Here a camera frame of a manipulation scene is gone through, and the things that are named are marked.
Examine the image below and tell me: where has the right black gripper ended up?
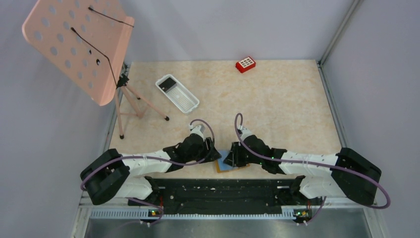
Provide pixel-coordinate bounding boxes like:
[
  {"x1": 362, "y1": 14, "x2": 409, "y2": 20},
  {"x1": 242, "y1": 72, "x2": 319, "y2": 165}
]
[{"x1": 223, "y1": 141, "x2": 263, "y2": 167}]

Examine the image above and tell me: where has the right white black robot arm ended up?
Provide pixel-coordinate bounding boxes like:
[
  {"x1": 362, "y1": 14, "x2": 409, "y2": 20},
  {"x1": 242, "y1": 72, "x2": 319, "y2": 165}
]
[{"x1": 223, "y1": 135, "x2": 381, "y2": 206}]

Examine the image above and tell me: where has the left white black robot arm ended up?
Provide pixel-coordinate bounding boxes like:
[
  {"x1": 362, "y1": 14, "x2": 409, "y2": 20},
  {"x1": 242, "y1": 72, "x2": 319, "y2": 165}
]
[{"x1": 80, "y1": 133, "x2": 221, "y2": 205}]

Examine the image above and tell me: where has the black card in basket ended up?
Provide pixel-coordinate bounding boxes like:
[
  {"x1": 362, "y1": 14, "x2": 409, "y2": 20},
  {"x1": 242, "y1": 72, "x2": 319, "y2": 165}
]
[{"x1": 159, "y1": 77, "x2": 177, "y2": 92}]

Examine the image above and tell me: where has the white plastic basket tray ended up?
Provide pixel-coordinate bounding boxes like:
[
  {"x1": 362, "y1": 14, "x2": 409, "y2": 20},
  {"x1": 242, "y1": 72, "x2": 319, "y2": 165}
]
[{"x1": 155, "y1": 74, "x2": 200, "y2": 115}]

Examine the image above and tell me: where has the red box with grid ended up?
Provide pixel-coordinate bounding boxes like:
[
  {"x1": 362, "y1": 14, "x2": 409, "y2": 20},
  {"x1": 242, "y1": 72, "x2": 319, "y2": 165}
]
[{"x1": 235, "y1": 56, "x2": 256, "y2": 73}]

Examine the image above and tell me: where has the pink perforated music stand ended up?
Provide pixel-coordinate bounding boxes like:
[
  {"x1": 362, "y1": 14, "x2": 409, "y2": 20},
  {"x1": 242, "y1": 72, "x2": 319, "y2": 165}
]
[{"x1": 22, "y1": 0, "x2": 170, "y2": 140}]

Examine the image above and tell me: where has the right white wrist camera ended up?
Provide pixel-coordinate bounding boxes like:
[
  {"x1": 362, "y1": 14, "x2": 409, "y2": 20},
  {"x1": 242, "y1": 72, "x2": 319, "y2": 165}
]
[{"x1": 237, "y1": 126, "x2": 254, "y2": 140}]

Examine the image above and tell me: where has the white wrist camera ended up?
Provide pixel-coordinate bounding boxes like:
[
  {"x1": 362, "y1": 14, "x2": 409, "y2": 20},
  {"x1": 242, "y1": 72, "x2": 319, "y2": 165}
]
[
  {"x1": 237, "y1": 126, "x2": 254, "y2": 140},
  {"x1": 189, "y1": 123, "x2": 206, "y2": 139}
]

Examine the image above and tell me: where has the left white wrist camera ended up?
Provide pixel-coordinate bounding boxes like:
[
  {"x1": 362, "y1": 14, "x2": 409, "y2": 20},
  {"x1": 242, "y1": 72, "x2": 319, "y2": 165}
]
[{"x1": 189, "y1": 123, "x2": 206, "y2": 139}]

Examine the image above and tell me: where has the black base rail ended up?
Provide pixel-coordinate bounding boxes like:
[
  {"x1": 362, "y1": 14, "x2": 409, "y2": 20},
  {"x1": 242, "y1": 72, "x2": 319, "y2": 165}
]
[{"x1": 146, "y1": 178, "x2": 321, "y2": 215}]

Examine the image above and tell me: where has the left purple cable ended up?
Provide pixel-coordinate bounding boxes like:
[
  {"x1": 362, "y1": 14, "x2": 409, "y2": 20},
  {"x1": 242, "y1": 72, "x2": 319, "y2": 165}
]
[{"x1": 80, "y1": 119, "x2": 215, "y2": 227}]

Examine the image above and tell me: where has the purple cable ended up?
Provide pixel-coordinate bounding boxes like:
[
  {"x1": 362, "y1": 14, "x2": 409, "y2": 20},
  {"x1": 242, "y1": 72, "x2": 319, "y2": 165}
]
[
  {"x1": 80, "y1": 119, "x2": 215, "y2": 227},
  {"x1": 234, "y1": 113, "x2": 392, "y2": 210}
]

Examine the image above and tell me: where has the aluminium frame rail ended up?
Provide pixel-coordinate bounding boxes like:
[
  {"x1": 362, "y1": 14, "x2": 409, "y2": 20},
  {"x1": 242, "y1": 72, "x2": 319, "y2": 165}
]
[{"x1": 317, "y1": 0, "x2": 364, "y2": 147}]

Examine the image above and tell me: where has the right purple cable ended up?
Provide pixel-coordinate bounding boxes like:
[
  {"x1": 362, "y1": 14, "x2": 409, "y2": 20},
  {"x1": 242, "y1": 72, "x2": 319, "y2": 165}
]
[{"x1": 234, "y1": 113, "x2": 392, "y2": 210}]

